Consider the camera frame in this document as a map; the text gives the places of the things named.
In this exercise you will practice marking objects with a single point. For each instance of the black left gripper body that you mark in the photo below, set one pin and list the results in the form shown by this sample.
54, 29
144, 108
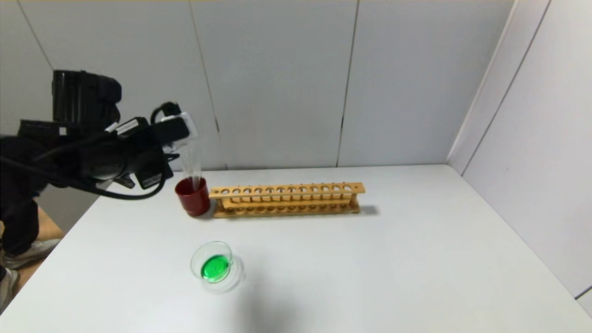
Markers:
151, 174

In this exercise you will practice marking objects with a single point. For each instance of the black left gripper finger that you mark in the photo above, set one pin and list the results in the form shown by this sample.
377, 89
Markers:
171, 157

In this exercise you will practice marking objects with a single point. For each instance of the blue pigment test tube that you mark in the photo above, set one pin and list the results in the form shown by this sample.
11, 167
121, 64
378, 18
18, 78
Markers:
195, 159

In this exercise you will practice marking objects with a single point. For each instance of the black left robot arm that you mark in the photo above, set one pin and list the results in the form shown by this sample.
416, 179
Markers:
60, 138

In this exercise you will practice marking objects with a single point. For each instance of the wooden test tube rack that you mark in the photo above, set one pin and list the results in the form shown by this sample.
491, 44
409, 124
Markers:
296, 201

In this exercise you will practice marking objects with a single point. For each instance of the red plastic cup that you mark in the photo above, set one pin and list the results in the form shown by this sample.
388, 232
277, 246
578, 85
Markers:
194, 201

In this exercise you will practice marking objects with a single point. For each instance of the clear glass beaker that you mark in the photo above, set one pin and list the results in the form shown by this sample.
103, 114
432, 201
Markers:
215, 267

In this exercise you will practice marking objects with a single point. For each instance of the dark trouser leg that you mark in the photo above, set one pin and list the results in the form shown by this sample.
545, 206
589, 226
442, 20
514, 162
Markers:
18, 217

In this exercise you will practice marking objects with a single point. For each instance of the grey shoe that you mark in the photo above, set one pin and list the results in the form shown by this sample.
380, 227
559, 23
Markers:
8, 286
32, 254

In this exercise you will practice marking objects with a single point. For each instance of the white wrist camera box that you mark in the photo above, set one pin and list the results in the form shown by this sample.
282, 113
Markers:
178, 126

